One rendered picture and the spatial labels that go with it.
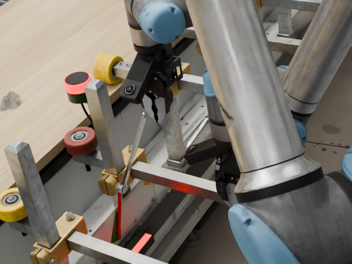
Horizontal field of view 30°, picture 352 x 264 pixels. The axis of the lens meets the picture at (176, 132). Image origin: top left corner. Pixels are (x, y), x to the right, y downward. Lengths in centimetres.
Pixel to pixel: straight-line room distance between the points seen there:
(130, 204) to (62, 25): 82
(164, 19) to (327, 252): 56
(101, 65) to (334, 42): 86
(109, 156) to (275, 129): 75
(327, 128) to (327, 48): 202
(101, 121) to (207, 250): 118
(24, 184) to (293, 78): 55
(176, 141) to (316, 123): 146
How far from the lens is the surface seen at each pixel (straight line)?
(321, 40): 108
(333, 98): 329
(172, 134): 174
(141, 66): 138
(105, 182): 154
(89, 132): 164
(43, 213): 137
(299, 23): 245
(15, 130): 174
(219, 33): 82
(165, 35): 121
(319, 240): 82
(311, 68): 110
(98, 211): 184
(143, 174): 156
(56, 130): 169
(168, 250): 235
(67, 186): 177
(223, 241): 256
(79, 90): 144
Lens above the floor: 182
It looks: 35 degrees down
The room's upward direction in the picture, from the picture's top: 10 degrees counter-clockwise
